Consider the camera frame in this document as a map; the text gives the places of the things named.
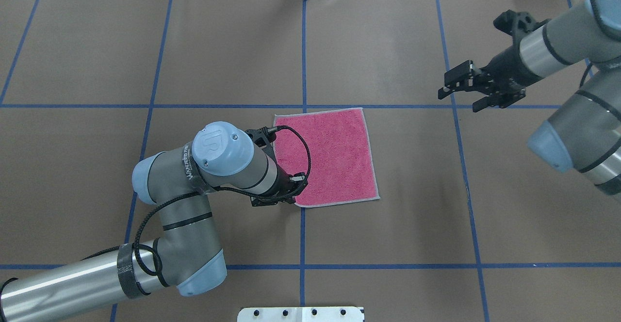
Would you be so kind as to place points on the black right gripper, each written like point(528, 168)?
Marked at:
point(506, 71)

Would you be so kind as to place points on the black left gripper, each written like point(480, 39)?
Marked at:
point(283, 181)

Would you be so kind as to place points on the pink and grey towel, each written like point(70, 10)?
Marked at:
point(335, 146)

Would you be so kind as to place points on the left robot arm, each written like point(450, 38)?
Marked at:
point(176, 244)

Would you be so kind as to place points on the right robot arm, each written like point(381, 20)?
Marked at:
point(584, 133)

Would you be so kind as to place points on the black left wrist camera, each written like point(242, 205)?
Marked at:
point(264, 138)

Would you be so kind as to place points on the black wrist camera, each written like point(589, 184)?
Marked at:
point(517, 24)
point(264, 138)

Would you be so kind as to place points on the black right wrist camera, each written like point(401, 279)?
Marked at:
point(517, 24)

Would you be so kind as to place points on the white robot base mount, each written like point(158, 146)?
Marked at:
point(302, 314)

